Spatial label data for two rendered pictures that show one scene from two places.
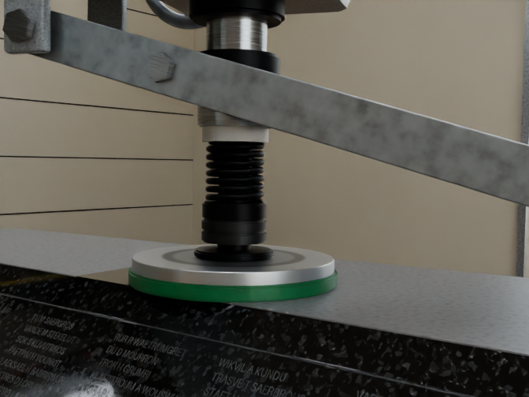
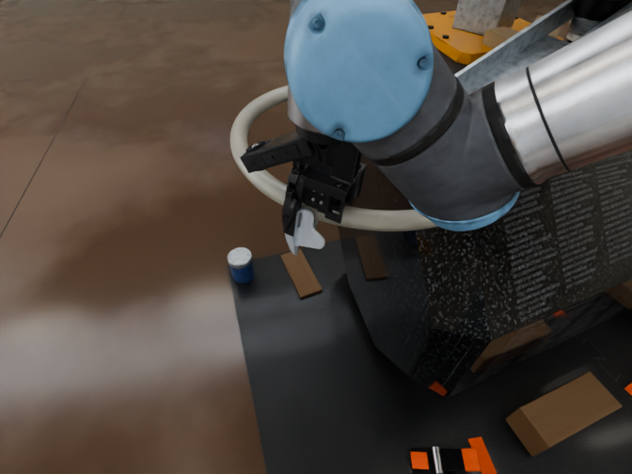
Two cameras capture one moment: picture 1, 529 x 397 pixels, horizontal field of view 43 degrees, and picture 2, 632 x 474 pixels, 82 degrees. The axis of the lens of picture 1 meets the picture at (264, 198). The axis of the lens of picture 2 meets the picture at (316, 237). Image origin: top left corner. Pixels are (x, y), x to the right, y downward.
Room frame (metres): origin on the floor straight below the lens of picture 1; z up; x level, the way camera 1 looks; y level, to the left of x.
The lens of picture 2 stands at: (0.84, -1.09, 1.31)
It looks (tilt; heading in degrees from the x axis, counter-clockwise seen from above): 47 degrees down; 130
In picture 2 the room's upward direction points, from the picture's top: straight up
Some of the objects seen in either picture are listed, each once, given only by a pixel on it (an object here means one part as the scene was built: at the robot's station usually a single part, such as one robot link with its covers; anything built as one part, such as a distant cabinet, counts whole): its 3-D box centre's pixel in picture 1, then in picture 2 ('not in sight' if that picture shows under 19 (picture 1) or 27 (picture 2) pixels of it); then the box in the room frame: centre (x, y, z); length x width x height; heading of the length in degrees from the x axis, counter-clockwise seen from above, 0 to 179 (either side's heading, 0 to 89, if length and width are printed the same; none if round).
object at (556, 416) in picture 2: not in sight; (561, 413); (1.20, -0.30, 0.07); 0.30 x 0.12 x 0.12; 63
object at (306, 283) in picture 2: not in sight; (300, 272); (0.15, -0.40, 0.02); 0.25 x 0.10 x 0.01; 154
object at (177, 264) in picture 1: (233, 261); not in sight; (0.72, 0.03, 0.87); 0.21 x 0.21 x 0.01
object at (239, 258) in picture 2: not in sight; (242, 265); (-0.03, -0.57, 0.08); 0.10 x 0.10 x 0.13
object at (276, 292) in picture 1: (233, 265); not in sight; (0.72, 0.03, 0.87); 0.22 x 0.22 x 0.04
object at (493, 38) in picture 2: not in sight; (513, 43); (0.45, 0.50, 0.81); 0.20 x 0.10 x 0.05; 156
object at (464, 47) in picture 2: not in sight; (481, 31); (0.27, 0.68, 0.76); 0.49 x 0.49 x 0.05; 58
